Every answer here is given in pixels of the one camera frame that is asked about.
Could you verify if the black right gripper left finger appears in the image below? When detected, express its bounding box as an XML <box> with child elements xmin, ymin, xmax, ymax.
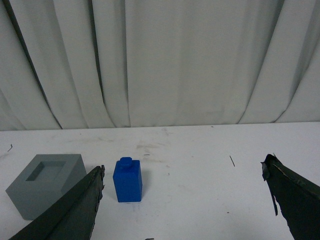
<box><xmin>11</xmin><ymin>165</ymin><xmax>105</xmax><ymax>240</ymax></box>

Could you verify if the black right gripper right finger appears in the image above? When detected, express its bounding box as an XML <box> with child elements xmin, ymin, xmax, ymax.
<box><xmin>261</xmin><ymin>154</ymin><xmax>320</xmax><ymax>240</ymax></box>

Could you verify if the blue block part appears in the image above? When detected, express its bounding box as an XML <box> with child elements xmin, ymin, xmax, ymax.
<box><xmin>113</xmin><ymin>157</ymin><xmax>143</xmax><ymax>203</ymax></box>

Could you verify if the gray cube base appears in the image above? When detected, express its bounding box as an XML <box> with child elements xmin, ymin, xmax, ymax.
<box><xmin>5</xmin><ymin>154</ymin><xmax>87</xmax><ymax>221</ymax></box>

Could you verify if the white curtain backdrop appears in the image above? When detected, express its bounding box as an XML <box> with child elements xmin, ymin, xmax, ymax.
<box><xmin>0</xmin><ymin>0</ymin><xmax>320</xmax><ymax>131</ymax></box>

